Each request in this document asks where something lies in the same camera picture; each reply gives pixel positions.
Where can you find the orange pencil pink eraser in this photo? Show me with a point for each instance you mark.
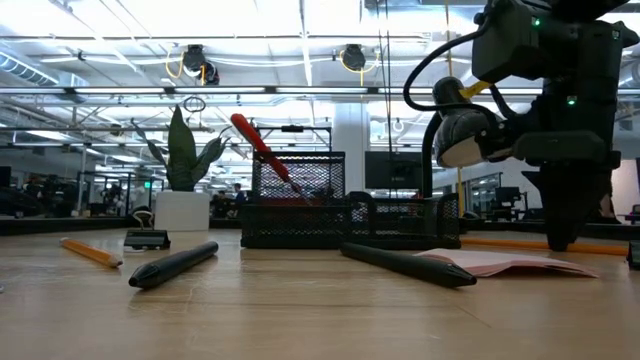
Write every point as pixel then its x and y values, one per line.
pixel 90 251
pixel 505 244

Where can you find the black mesh desk organizer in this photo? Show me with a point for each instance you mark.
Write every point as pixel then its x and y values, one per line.
pixel 292 227

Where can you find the black monitor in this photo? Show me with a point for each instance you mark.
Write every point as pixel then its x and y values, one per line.
pixel 393 170

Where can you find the pink sticky note pad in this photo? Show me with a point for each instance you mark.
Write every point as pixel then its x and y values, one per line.
pixel 500 262

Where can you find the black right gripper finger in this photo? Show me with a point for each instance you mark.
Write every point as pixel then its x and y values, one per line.
pixel 567 200

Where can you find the green snake plant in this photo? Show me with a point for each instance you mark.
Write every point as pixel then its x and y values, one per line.
pixel 181 150

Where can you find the distant person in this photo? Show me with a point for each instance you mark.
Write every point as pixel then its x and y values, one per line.
pixel 239 195

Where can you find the black gooseneck desk lamp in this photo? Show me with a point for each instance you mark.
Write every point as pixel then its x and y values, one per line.
pixel 452 140

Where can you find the black binder clip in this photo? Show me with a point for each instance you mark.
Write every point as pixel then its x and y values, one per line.
pixel 635 255
pixel 146 239

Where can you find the white plant pot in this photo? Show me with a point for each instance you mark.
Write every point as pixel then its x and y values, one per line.
pixel 182 212

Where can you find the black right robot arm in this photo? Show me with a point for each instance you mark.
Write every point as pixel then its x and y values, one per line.
pixel 575 45

